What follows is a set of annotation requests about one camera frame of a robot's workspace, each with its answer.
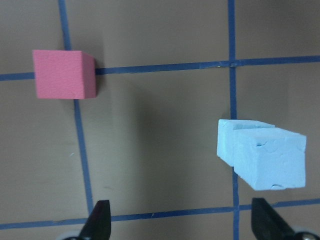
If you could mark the light blue foam block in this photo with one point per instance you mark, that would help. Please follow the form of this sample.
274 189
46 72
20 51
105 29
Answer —
226 136
270 158

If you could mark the pink far left foam block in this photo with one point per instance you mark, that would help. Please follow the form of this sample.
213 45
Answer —
64 74

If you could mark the brown paper table mat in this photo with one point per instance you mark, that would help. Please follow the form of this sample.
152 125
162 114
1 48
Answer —
166 71

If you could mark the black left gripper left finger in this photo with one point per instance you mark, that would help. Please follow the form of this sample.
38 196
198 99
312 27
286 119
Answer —
98 224

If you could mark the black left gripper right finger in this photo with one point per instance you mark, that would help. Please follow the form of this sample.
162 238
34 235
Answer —
267 224

